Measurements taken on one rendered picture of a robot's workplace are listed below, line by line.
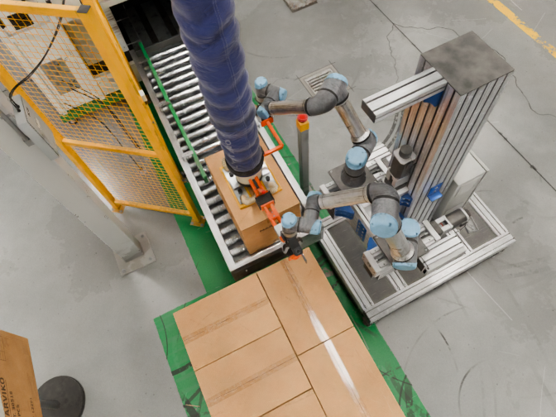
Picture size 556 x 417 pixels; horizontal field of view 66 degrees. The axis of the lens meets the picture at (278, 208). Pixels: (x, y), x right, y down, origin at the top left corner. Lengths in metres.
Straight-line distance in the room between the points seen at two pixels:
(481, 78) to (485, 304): 2.15
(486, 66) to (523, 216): 2.32
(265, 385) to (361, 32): 3.70
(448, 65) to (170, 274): 2.63
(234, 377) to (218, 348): 0.20
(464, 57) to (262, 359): 1.96
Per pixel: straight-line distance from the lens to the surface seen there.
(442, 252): 2.62
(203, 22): 1.71
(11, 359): 3.00
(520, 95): 4.79
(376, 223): 1.84
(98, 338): 3.71
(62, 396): 3.72
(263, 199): 2.50
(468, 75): 1.83
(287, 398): 2.75
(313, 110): 2.25
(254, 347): 2.80
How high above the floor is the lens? 3.28
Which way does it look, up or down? 63 degrees down
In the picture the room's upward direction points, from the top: 9 degrees counter-clockwise
